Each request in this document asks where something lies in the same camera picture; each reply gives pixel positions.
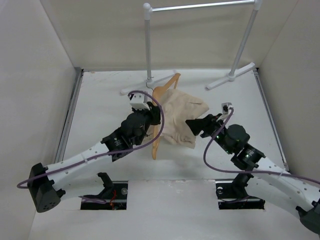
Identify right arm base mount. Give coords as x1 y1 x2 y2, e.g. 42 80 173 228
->
215 179 266 210

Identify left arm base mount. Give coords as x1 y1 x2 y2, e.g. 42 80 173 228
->
80 181 129 211

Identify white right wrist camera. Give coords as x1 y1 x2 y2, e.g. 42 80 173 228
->
221 102 233 115

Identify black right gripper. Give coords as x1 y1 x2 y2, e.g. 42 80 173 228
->
185 113 234 155

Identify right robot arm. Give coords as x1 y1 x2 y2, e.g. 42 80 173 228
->
186 114 320 234

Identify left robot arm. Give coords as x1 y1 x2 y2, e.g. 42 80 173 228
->
25 101 164 213

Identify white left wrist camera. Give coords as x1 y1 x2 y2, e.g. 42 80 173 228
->
129 93 150 111

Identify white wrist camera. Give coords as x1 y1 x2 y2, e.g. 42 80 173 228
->
129 93 150 111
221 102 233 115

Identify wooden clothes hanger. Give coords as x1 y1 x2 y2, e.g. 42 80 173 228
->
145 72 182 161

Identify beige trousers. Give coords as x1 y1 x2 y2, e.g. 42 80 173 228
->
159 89 209 149

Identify white clothes rack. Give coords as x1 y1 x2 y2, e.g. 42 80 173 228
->
120 0 263 95

